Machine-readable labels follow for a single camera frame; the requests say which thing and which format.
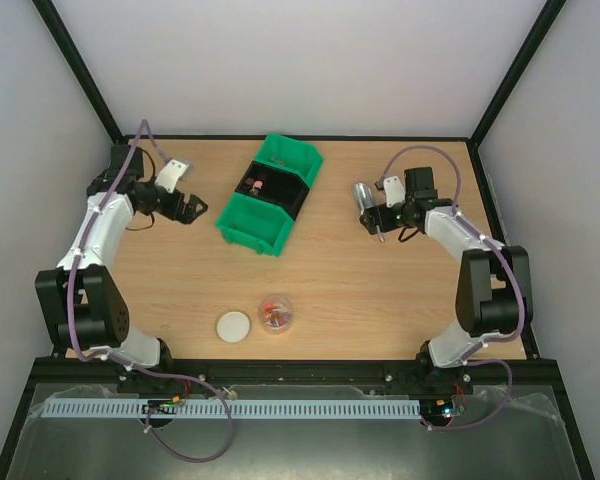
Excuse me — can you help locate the white round jar lid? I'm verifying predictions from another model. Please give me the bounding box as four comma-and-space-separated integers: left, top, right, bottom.
216, 310, 251, 344

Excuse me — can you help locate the light blue slotted cable duct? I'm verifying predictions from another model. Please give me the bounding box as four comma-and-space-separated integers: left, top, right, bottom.
41, 398, 421, 420

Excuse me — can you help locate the clear plastic jar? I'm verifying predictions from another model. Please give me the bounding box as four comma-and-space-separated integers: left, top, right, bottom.
258, 294, 294, 334

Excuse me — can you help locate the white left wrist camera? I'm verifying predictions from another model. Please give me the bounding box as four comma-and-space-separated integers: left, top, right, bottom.
155, 158, 191, 193

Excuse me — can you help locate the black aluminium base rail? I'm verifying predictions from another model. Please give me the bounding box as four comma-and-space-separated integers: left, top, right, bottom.
29, 355, 561, 396

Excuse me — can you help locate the green bin with star candies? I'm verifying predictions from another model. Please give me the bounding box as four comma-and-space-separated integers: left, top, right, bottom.
254, 133, 324, 188

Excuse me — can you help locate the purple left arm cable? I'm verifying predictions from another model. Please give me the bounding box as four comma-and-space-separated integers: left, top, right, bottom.
65, 118, 236, 464

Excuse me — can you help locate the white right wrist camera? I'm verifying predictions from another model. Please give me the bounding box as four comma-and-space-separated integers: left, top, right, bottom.
375, 176, 406, 208

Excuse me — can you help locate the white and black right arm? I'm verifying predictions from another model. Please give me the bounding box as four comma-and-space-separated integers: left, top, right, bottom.
353, 167, 533, 392

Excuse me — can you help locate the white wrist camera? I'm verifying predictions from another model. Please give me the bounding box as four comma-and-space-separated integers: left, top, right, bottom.
375, 176, 406, 208
155, 158, 191, 193

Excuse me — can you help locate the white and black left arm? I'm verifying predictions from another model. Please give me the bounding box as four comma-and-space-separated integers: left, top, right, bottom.
35, 145, 208, 370

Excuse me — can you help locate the silver metal scoop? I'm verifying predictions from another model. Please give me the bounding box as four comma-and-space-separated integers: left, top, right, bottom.
352, 182, 385, 243

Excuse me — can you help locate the black bin with lollipops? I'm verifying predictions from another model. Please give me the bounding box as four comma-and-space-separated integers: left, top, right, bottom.
234, 161, 310, 220

